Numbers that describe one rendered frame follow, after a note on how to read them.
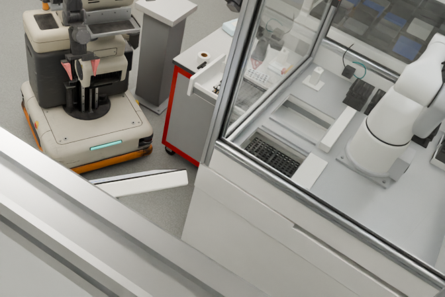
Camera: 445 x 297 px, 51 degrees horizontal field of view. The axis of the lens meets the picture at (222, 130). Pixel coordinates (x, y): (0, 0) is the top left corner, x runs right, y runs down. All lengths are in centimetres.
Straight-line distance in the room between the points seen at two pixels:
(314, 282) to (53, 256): 167
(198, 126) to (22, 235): 244
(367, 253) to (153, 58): 199
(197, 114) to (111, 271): 242
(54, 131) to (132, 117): 45
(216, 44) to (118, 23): 70
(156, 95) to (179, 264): 306
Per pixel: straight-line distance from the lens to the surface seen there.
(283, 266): 193
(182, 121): 277
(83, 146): 271
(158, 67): 315
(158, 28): 300
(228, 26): 285
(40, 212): 27
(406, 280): 171
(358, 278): 178
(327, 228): 167
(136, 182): 138
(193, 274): 25
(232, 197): 181
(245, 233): 192
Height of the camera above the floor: 227
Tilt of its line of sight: 43 degrees down
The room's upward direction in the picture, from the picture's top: 16 degrees clockwise
